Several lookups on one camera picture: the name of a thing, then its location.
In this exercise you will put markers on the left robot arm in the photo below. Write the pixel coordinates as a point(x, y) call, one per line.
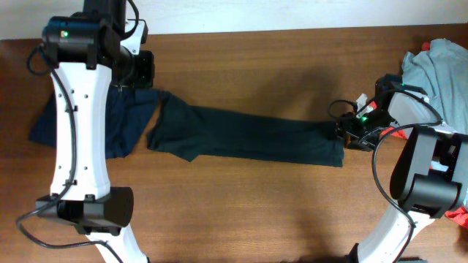
point(87, 53)

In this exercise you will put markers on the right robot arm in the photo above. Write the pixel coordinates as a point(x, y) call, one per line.
point(430, 176)

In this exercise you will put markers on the light grey blue garment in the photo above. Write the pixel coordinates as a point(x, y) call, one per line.
point(441, 72)

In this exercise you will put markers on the dark green black t-shirt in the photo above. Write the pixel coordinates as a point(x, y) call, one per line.
point(189, 131)

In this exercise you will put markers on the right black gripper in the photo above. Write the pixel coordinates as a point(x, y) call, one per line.
point(345, 123)

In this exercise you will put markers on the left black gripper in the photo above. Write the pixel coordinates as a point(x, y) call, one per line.
point(146, 77)

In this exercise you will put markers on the folded navy blue garment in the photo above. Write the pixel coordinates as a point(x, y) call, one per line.
point(127, 114)

